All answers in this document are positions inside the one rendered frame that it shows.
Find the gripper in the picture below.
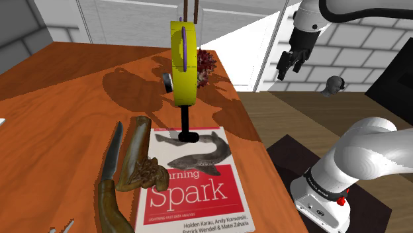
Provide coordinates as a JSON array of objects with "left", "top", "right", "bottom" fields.
[{"left": 276, "top": 26, "right": 320, "bottom": 82}]

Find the grey head bust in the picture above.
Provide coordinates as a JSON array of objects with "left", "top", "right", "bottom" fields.
[{"left": 320, "top": 75, "right": 346, "bottom": 98}]

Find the dark red spiky thing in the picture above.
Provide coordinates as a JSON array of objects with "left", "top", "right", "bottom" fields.
[{"left": 196, "top": 48, "right": 218, "bottom": 89}]

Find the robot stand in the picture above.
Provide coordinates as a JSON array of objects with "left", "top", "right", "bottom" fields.
[{"left": 265, "top": 134, "right": 393, "bottom": 233}]

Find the black flat slab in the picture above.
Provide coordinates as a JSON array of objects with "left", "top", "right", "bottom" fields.
[{"left": 364, "top": 41, "right": 413, "bottom": 127}]

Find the yellow disc on black stand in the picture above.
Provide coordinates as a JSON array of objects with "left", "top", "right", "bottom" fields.
[{"left": 169, "top": 20, "right": 200, "bottom": 143}]

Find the small black white round thing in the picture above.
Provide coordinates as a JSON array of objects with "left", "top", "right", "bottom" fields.
[{"left": 161, "top": 72, "right": 174, "bottom": 95}]

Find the white red book with shark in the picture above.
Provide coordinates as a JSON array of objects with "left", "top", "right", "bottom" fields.
[{"left": 134, "top": 126, "right": 257, "bottom": 233}]

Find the brown carved knife sheath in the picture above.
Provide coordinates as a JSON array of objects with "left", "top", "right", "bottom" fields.
[{"left": 115, "top": 115, "right": 171, "bottom": 192}]

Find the orange wooden table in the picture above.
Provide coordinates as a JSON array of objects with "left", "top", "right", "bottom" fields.
[{"left": 0, "top": 41, "right": 309, "bottom": 233}]

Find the silver metal utensil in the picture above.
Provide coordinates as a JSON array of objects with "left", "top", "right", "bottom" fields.
[{"left": 48, "top": 218, "right": 76, "bottom": 233}]

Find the knife with brown handle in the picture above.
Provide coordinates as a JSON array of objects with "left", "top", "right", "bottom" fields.
[{"left": 97, "top": 120, "right": 136, "bottom": 233}]

